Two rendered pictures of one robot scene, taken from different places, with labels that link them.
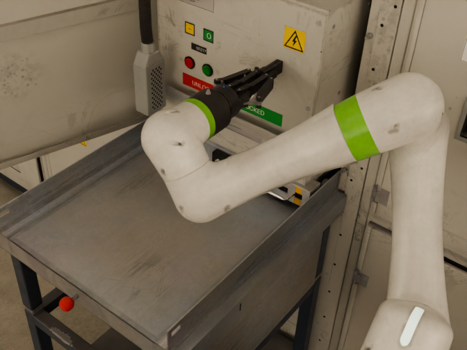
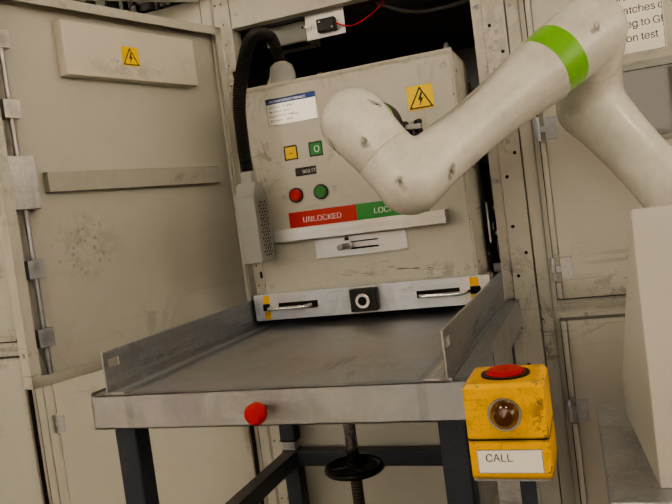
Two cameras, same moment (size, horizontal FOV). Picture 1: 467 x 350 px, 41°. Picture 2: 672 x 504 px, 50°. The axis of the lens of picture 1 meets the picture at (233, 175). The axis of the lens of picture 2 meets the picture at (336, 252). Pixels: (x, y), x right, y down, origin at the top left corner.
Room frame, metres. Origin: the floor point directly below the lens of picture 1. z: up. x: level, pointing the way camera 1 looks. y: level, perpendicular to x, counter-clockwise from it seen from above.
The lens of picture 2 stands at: (-0.10, 0.49, 1.09)
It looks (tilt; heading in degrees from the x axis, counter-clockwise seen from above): 3 degrees down; 344
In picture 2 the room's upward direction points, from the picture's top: 7 degrees counter-clockwise
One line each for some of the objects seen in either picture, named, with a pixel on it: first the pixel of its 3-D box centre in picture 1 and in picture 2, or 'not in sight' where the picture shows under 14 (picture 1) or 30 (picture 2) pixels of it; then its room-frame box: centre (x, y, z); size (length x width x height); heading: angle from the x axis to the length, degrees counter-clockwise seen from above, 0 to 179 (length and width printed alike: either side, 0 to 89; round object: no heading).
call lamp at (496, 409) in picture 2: not in sight; (503, 416); (0.53, 0.17, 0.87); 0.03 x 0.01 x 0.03; 54
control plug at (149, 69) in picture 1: (150, 80); (255, 222); (1.45, 0.23, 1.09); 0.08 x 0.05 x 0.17; 144
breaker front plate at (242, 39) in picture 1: (230, 77); (352, 183); (1.39, 0.02, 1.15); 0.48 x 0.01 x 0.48; 54
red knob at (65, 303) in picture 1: (69, 301); (258, 411); (0.93, 0.35, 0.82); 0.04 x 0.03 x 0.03; 144
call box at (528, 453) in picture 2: not in sight; (510, 420); (0.57, 0.14, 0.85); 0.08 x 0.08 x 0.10; 54
